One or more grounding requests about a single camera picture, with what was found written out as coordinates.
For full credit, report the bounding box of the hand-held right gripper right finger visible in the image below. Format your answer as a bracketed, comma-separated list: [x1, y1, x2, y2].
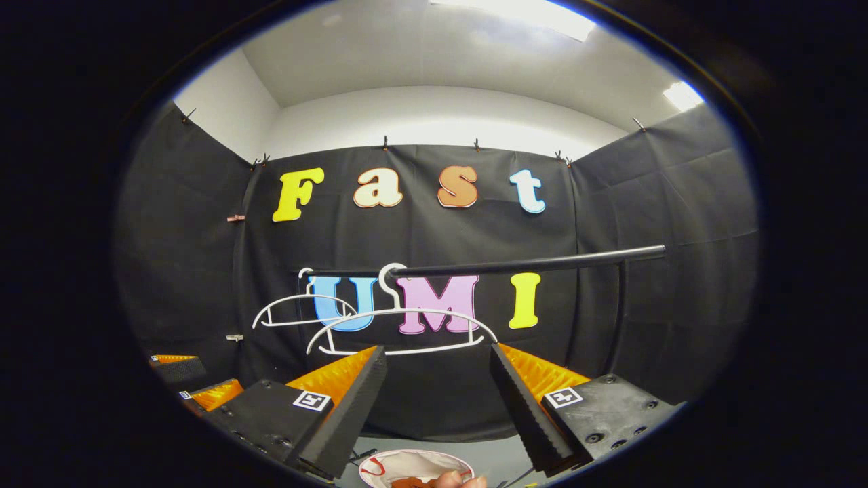
[490, 342, 682, 477]

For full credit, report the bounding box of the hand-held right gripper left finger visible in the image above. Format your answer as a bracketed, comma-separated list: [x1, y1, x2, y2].
[202, 345, 389, 481]

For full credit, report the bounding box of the white laundry hamper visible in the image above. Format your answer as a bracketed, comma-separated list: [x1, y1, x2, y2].
[358, 449, 475, 488]

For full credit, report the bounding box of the white plastic hanger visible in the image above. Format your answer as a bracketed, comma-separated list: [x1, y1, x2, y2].
[252, 268, 358, 331]
[307, 263, 498, 358]

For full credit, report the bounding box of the black clothes rack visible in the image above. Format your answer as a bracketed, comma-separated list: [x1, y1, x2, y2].
[302, 245, 667, 488]

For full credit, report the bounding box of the small ceiling light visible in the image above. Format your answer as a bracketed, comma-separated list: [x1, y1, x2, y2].
[663, 80, 706, 113]

